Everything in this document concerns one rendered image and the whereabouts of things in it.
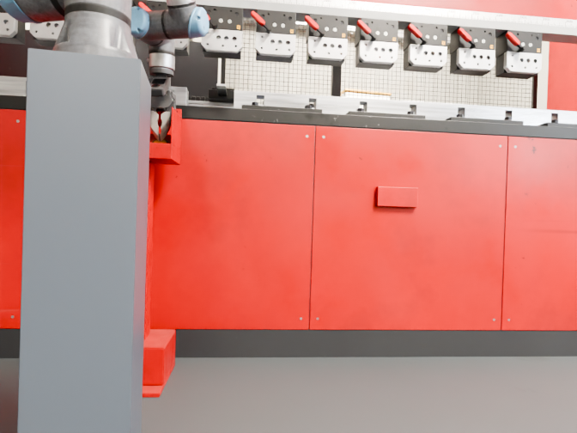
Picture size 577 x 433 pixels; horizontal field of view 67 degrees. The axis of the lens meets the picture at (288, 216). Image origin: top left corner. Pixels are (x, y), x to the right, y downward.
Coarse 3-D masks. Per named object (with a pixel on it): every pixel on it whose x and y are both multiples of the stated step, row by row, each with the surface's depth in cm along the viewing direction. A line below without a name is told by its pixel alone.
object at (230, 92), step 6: (216, 84) 169; (222, 84) 169; (210, 90) 183; (216, 90) 184; (222, 90) 175; (228, 90) 184; (210, 96) 183; (216, 96) 184; (222, 96) 184; (228, 96) 184
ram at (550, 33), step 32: (160, 0) 160; (224, 0) 163; (352, 0) 168; (384, 0) 169; (416, 0) 171; (448, 0) 172; (480, 0) 173; (512, 0) 175; (544, 0) 176; (576, 0) 178; (448, 32) 179; (544, 32) 176; (576, 32) 178
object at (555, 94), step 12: (552, 48) 242; (564, 48) 233; (576, 48) 224; (552, 60) 242; (564, 60) 233; (576, 60) 224; (552, 72) 241; (564, 72) 232; (576, 72) 224; (552, 84) 241; (564, 84) 232; (576, 84) 224; (552, 96) 241; (564, 96) 232; (576, 96) 223; (552, 108) 240; (564, 108) 231; (576, 108) 223
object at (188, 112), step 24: (0, 96) 144; (24, 96) 145; (240, 120) 153; (264, 120) 154; (288, 120) 155; (312, 120) 156; (336, 120) 157; (360, 120) 157; (384, 120) 158; (408, 120) 159; (432, 120) 160
